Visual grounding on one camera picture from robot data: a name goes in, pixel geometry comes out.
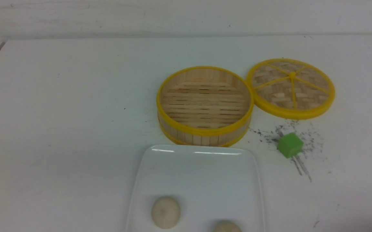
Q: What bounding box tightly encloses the white steamed bun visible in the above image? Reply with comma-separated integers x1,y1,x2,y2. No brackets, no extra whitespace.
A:
213,220,242,232
151,196,181,229

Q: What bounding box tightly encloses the white rectangular plate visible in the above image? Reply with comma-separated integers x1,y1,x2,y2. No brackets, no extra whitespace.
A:
124,144,267,232

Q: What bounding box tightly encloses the yellow rimmed bamboo steamer basket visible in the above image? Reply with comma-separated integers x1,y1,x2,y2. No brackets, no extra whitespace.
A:
156,66,254,147

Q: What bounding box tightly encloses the yellow rimmed bamboo steamer lid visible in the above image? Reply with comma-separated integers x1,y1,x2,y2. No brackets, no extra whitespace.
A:
246,58,336,120

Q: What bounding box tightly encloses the green cube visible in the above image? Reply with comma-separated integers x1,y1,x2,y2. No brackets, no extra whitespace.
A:
277,133,304,159

